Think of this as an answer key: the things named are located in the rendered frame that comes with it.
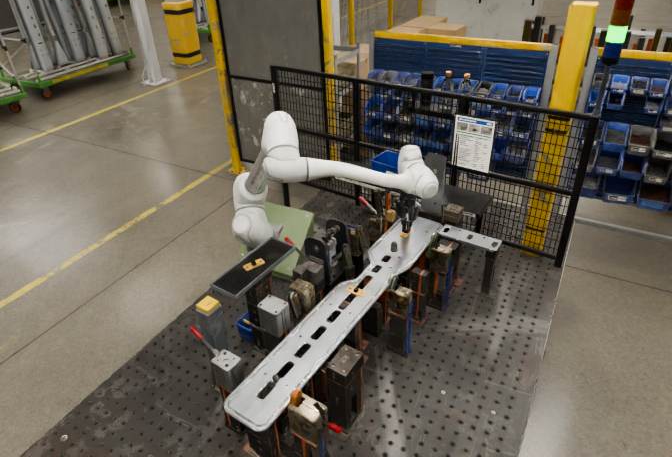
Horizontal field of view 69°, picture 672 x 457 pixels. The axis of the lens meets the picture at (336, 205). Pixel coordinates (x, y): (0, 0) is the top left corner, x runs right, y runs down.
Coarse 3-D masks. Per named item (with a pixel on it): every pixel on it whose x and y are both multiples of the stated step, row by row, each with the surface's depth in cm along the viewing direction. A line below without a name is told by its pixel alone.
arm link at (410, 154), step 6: (402, 150) 212; (408, 150) 210; (414, 150) 210; (402, 156) 211; (408, 156) 210; (414, 156) 210; (420, 156) 212; (402, 162) 212; (408, 162) 210; (414, 162) 209; (420, 162) 209; (402, 168) 212
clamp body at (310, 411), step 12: (288, 408) 151; (300, 408) 150; (312, 408) 150; (324, 408) 150; (300, 420) 150; (312, 420) 147; (300, 432) 153; (312, 432) 149; (324, 432) 154; (300, 444) 158; (312, 444) 152; (300, 456) 161; (312, 456) 161; (324, 456) 162
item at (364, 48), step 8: (360, 48) 544; (368, 48) 543; (360, 56) 514; (368, 56) 512; (368, 64) 512; (368, 72) 517; (344, 96) 561; (352, 96) 556; (352, 104) 562; (352, 112) 542
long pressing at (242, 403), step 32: (416, 224) 246; (384, 256) 225; (416, 256) 224; (384, 288) 206; (320, 320) 191; (352, 320) 190; (288, 352) 177; (320, 352) 177; (256, 384) 166; (288, 384) 165; (256, 416) 155
